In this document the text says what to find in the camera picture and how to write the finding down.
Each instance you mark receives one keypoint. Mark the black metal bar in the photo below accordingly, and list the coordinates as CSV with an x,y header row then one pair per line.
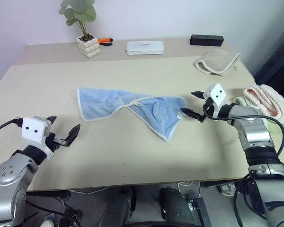
x,y
202,212

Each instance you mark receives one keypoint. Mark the dark rounded shape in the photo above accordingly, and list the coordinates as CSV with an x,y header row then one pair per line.
x,y
174,205
119,205

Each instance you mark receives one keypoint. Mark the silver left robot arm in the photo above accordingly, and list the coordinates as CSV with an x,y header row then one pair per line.
x,y
7,175

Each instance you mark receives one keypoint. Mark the beige cloth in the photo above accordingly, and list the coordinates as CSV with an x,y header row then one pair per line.
x,y
217,61

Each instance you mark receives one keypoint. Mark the light blue towel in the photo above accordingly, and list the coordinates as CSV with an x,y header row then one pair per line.
x,y
109,104

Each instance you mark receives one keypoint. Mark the white sneaker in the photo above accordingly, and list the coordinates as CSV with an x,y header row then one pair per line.
x,y
227,188

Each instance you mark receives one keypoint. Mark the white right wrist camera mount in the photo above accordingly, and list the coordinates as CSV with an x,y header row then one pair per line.
x,y
217,93

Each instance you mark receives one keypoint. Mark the black rectangular box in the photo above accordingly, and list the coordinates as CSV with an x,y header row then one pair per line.
x,y
206,40

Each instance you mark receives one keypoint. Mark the pink folded towel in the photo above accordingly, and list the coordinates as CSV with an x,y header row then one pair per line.
x,y
267,99

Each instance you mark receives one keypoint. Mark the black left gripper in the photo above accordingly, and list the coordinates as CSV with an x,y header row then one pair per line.
x,y
54,142

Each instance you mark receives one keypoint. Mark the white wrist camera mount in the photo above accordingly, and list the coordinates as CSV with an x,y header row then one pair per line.
x,y
217,93
34,130

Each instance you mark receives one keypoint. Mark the green plant in white pot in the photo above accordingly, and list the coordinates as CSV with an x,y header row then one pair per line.
x,y
88,46

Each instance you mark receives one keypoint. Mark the cream folded towel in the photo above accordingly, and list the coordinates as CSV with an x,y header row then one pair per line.
x,y
245,101

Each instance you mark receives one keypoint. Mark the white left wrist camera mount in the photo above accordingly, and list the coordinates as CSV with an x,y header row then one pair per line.
x,y
34,130

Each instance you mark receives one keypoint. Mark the dark slatted panel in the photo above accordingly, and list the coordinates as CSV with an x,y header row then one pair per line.
x,y
279,61

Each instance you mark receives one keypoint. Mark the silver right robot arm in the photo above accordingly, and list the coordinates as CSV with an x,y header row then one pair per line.
x,y
258,139

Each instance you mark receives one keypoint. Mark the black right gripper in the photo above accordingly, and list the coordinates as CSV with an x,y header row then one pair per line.
x,y
211,110

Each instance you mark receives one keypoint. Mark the white rectangular case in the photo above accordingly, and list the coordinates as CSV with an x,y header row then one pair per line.
x,y
145,47

